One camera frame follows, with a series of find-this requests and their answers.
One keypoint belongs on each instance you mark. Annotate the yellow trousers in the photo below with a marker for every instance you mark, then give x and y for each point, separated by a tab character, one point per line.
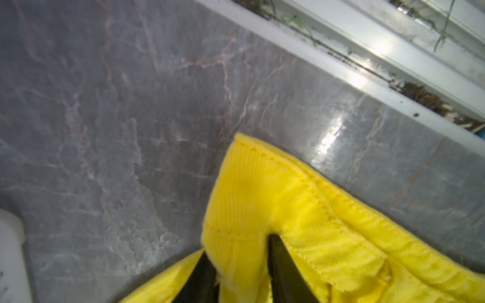
347	251

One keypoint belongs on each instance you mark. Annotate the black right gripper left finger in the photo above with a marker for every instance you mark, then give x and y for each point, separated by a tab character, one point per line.
201	285

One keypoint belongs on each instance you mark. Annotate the aluminium frame right base rail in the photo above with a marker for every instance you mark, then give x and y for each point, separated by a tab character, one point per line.
343	40

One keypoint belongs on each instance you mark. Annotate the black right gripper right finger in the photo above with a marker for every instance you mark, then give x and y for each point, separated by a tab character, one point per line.
287	282

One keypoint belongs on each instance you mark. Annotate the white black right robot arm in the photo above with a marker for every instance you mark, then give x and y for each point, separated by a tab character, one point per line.
264	273

